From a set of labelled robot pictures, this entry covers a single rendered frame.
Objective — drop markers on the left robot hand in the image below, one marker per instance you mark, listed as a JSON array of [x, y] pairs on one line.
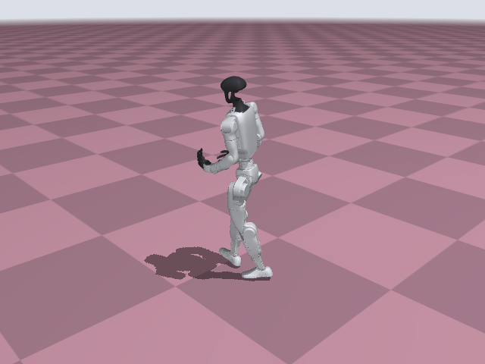
[[201, 159]]

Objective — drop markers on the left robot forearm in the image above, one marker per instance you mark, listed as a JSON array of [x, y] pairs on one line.
[[223, 164]]

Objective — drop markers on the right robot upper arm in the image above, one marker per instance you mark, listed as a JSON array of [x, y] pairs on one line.
[[260, 130]]

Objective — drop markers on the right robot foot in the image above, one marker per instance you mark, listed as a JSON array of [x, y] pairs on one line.
[[236, 260]]

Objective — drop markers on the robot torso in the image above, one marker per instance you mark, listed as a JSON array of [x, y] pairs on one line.
[[246, 137]]

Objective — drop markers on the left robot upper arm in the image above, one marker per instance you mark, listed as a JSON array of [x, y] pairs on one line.
[[228, 129]]

